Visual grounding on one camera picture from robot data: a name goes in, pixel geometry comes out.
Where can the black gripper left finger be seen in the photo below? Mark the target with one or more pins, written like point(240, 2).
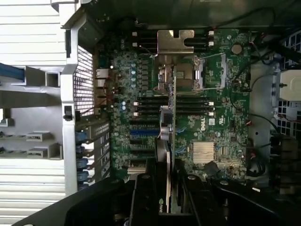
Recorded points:
point(143, 197)

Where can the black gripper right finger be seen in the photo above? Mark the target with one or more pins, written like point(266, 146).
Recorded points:
point(195, 200)

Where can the black expansion slot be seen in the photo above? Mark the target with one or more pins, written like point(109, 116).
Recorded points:
point(143, 123)
point(141, 151)
point(141, 141)
point(138, 160)

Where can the silver finned chipset heatsink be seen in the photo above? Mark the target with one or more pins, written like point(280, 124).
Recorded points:
point(203, 151)

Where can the blue slot retention clip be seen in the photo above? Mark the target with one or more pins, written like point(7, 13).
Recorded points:
point(81, 150)
point(82, 177)
point(81, 136)
point(82, 163)

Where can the blue expansion slot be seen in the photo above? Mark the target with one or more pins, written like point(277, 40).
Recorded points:
point(142, 132)

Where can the green Dell motherboard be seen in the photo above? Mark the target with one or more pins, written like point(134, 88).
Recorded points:
point(225, 122)

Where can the black RAM slot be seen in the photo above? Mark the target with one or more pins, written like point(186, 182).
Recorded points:
point(147, 44)
point(150, 108)
point(150, 98)
point(148, 49)
point(148, 39)
point(147, 34)
point(150, 114)
point(150, 103)

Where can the grey metal PC case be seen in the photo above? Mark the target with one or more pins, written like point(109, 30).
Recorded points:
point(69, 131)

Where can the CPU socket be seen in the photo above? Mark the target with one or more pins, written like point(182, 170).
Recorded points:
point(185, 76)

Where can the white plastic drive housing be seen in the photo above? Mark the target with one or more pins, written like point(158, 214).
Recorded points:
point(290, 84)

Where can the grey metal parts rack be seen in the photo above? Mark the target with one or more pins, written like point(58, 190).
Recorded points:
point(30, 99)

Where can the round coin cell battery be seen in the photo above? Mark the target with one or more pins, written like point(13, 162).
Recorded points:
point(236, 48)

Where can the blue flat bar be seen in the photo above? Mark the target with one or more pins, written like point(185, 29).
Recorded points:
point(11, 73)

